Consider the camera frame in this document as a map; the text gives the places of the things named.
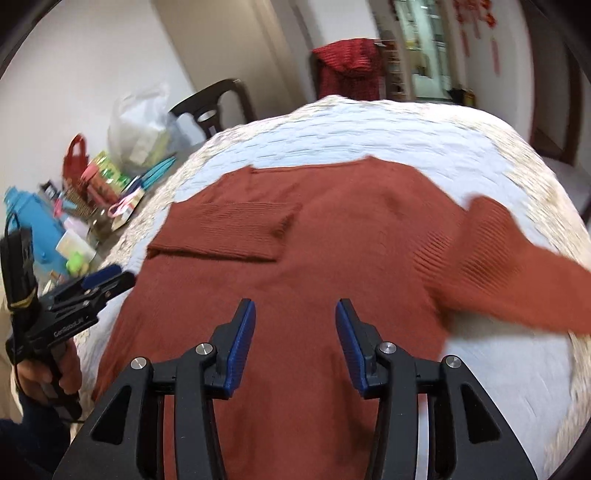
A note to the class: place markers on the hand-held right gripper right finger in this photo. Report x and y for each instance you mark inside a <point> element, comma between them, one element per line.
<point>348,341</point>

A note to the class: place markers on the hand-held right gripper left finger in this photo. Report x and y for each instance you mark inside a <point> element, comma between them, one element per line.
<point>242,341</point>

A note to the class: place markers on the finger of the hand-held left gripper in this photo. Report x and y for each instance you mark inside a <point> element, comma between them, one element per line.
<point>113,286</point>
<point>104,274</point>

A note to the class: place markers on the rust knitted sweater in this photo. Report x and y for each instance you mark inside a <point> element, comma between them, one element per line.
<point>323,240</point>

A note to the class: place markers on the person's left forearm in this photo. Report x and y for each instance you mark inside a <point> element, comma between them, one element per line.
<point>27,438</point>

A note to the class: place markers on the person's left hand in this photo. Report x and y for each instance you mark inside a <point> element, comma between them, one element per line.
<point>69,374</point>

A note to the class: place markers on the small green toy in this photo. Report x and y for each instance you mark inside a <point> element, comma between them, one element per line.
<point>78,264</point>

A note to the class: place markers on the small white box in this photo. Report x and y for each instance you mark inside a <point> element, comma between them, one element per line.
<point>74,244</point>

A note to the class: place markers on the glass jar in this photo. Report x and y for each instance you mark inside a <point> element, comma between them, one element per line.
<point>99,228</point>

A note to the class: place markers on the pink scissors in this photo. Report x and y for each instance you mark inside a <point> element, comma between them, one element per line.
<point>127,203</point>

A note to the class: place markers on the blue plastic bottle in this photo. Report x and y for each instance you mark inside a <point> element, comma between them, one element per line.
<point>41,230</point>

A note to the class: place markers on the pink packet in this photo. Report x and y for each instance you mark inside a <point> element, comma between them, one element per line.
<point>99,187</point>

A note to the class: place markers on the green snack packet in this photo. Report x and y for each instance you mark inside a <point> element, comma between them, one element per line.
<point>113,175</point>

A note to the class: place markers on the red gift bag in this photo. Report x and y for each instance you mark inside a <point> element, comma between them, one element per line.
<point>74,170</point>

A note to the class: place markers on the white plastic bag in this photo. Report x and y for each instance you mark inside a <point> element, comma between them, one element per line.
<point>138,129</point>

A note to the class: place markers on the dark wooden chair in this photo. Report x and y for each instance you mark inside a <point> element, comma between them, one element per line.
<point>231,90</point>
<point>565,115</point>

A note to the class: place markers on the cream lace tablecloth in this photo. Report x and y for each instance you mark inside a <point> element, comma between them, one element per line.
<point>545,184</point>

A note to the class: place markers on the beige cabinet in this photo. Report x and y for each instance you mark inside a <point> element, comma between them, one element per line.
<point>231,41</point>

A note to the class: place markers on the yellow oil bottle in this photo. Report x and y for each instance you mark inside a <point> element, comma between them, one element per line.
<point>469,98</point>

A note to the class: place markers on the shoe rack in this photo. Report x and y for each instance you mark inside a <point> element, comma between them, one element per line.
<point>397,69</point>

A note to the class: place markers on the red checked garment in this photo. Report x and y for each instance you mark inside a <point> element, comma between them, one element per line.
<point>346,64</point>

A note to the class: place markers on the sliding glass door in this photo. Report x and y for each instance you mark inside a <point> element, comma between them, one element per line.
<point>425,46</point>

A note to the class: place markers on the red hanging wall decorations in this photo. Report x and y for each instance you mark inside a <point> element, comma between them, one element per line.
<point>475,18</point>

